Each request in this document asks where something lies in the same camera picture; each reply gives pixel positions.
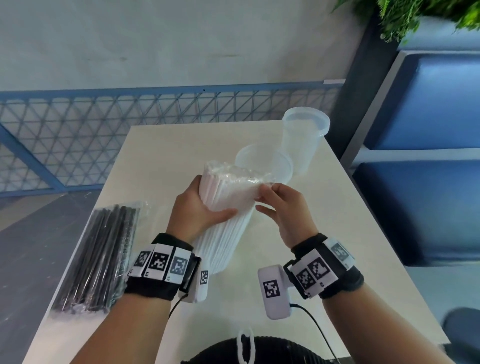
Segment person's right forearm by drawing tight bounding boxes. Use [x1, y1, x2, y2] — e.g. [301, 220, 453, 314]
[322, 283, 457, 364]

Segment person's right hand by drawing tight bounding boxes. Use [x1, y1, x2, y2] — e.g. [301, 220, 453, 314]
[254, 182, 320, 250]

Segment pale planter box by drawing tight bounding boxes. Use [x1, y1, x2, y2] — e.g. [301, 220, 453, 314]
[398, 15, 480, 52]

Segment person's black garment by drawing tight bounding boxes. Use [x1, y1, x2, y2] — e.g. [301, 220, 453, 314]
[179, 336, 339, 364]

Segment white drawstring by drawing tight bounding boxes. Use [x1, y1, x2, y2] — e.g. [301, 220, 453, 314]
[236, 327, 257, 364]

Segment beige table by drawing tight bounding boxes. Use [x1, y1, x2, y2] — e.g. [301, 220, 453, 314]
[22, 120, 451, 364]

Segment bundle of white paper straws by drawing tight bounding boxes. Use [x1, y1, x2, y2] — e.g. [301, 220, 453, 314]
[191, 161, 279, 277]

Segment person's left hand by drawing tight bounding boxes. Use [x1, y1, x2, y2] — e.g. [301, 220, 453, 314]
[166, 175, 239, 246]

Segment black left camera cable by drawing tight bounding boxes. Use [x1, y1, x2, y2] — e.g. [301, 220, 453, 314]
[167, 292, 189, 320]

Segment person's left forearm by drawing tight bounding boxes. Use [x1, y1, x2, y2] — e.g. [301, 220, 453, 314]
[71, 292, 172, 364]

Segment black right camera cable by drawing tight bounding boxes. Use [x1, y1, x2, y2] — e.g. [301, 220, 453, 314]
[289, 302, 341, 364]

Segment black camera cable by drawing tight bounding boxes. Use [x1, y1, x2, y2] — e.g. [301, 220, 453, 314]
[167, 292, 189, 320]
[289, 302, 341, 364]

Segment pack of black straws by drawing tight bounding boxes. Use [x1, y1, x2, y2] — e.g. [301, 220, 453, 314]
[50, 201, 152, 317]

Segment black right wristband with markers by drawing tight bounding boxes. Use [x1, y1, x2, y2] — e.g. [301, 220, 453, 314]
[290, 233, 365, 300]

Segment blue mesh fence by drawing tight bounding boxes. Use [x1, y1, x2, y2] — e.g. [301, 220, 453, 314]
[0, 82, 345, 199]

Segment dark blue stool seat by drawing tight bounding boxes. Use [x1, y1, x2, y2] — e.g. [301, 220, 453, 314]
[442, 307, 480, 364]

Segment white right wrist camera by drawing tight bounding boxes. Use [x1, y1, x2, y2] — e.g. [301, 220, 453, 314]
[257, 264, 294, 321]

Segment green fern plant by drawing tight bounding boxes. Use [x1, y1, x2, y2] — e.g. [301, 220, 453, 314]
[332, 0, 480, 43]

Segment clear plastic cup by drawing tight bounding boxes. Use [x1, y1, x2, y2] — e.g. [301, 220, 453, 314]
[281, 106, 331, 177]
[235, 143, 295, 187]

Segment blue cushioned bench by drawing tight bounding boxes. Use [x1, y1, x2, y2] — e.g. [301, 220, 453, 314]
[339, 49, 480, 178]

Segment black pillar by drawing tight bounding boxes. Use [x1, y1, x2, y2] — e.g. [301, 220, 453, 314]
[324, 14, 401, 161]

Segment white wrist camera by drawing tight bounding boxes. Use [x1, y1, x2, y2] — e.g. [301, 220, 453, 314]
[179, 256, 211, 304]
[257, 264, 294, 321]

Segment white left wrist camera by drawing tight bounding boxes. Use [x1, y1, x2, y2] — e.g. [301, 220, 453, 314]
[179, 256, 211, 304]

